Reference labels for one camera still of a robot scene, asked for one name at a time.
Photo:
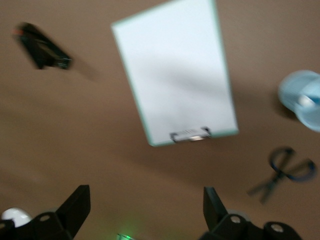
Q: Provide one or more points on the black stapler with red tip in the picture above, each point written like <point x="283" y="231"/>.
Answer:
<point x="42" y="47"/>

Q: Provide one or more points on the white paper sheet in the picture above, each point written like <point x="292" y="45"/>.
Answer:
<point x="175" y="70"/>

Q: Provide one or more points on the white round stand base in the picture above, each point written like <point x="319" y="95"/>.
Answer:
<point x="15" y="215"/>

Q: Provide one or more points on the light blue mesh cup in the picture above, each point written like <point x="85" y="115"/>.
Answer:
<point x="290" y="92"/>

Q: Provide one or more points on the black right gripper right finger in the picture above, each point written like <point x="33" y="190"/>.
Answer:
<point x="220" y="225"/>

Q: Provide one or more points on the mint green clipboard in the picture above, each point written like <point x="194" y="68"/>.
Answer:
<point x="231" y="112"/>

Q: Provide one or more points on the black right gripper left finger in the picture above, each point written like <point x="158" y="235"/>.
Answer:
<point x="70" y="215"/>

